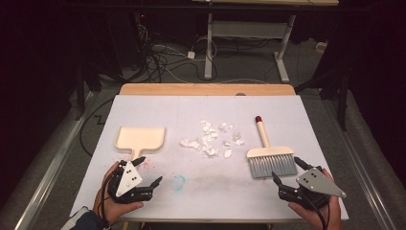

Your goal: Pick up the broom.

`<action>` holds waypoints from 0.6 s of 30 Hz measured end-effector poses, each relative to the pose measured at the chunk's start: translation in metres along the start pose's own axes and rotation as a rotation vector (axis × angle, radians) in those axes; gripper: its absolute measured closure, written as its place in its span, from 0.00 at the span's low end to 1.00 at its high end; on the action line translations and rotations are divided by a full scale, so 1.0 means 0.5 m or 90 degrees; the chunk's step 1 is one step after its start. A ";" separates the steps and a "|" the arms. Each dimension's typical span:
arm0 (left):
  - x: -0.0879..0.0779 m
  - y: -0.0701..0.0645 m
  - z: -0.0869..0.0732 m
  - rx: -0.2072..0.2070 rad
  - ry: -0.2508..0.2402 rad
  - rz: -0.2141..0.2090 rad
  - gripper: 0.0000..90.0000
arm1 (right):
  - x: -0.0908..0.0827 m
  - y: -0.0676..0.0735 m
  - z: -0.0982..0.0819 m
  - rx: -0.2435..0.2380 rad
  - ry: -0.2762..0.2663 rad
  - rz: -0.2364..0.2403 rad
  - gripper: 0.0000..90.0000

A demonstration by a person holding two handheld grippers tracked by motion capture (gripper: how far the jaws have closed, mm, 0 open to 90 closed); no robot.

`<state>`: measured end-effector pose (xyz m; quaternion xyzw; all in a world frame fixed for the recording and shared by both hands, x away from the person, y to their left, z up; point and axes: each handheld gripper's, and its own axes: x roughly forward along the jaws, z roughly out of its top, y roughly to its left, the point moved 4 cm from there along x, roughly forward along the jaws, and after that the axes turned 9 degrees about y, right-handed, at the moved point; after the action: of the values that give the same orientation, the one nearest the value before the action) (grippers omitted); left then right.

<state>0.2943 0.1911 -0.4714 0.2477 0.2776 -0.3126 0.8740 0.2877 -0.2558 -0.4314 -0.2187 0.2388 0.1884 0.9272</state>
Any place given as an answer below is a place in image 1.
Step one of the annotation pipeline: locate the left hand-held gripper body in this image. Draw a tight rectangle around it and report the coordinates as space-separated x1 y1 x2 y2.
107 160 154 205

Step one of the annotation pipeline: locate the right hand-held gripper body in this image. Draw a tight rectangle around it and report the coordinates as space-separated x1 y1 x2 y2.
277 166 348 211

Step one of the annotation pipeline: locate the wooden brush with red tip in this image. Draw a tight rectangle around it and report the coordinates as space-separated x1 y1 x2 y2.
246 115 299 179

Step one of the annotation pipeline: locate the pile of white paper scraps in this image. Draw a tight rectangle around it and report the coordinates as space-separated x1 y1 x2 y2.
178 119 246 160

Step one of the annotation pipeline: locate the person's left hand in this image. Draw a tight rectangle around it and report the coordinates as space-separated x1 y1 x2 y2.
92 161 145 225

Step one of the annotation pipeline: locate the person's right hand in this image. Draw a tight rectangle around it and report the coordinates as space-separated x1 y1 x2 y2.
287 168 343 230

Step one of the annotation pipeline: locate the black stand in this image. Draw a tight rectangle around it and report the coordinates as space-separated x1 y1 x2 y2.
295 68 350 132
74 63 88 122

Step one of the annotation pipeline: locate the white table cover sheet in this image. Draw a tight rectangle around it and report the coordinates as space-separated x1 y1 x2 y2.
69 94 350 222

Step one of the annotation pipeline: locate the wooden table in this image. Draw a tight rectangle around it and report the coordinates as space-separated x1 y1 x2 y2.
118 82 297 97

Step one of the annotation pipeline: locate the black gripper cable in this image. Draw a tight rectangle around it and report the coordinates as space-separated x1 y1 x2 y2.
298 191 331 230
100 172 112 230

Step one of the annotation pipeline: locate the metal floor rail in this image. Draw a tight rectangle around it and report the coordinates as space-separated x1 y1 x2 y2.
12 90 99 230
320 95 398 230

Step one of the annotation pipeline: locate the black floor cable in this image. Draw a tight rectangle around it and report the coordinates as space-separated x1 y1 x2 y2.
79 97 115 158

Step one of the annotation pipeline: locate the black cable bundle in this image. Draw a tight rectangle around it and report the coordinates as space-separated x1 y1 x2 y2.
135 18 221 84

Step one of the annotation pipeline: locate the white metal desk frame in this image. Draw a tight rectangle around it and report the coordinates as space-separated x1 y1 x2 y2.
191 0 340 84

